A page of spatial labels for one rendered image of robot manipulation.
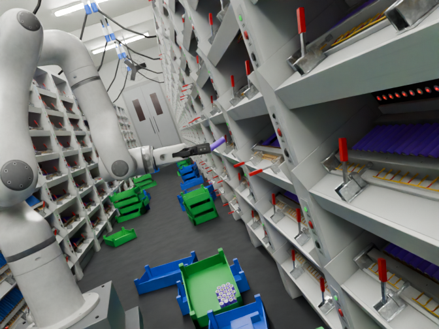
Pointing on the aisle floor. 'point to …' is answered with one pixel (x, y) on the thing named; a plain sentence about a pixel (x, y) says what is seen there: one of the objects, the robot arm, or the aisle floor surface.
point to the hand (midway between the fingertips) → (203, 148)
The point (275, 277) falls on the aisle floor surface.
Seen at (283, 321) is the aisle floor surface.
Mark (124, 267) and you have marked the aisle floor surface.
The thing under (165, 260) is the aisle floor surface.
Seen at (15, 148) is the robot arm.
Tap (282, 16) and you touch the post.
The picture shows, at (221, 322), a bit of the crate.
